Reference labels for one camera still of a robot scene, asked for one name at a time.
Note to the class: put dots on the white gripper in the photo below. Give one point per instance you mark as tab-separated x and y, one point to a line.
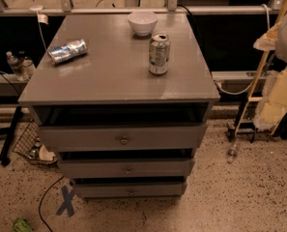
274	101

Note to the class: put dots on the upright soda can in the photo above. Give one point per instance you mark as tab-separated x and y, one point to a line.
159	50

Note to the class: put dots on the blue tape cross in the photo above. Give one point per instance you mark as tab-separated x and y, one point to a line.
66	206

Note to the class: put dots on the white bowl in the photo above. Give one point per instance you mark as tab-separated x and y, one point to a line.
142	23

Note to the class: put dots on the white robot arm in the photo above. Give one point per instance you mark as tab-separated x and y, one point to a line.
281	41

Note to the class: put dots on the wire basket with items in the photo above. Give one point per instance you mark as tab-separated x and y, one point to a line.
31	148

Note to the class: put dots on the plastic bottle on floor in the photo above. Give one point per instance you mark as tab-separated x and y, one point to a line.
232	152

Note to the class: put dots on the grey top drawer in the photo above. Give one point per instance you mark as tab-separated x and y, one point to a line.
90	138

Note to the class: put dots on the grey bottom drawer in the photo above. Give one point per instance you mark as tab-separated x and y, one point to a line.
130	190

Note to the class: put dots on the grey drawer cabinet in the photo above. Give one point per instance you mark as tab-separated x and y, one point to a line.
111	86

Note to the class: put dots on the clear water bottle left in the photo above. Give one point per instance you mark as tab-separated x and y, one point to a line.
15	65

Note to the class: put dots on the black stand leg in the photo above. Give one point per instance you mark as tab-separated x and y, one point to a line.
5	160

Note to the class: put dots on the white lamp with cord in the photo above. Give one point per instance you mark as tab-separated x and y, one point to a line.
41	18

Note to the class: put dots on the black clamp on floor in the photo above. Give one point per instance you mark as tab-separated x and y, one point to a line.
244	128

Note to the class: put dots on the green object on floor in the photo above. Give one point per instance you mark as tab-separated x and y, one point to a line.
21	225

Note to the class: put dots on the yellow wooden frame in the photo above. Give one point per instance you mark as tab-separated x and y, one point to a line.
279	6

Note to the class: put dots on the grey middle drawer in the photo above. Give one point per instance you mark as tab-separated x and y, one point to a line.
122	168

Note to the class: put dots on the grey drawer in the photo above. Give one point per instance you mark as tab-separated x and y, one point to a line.
122	168
130	190
90	138

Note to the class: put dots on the crushed blue soda can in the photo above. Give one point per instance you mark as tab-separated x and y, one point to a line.
67	51

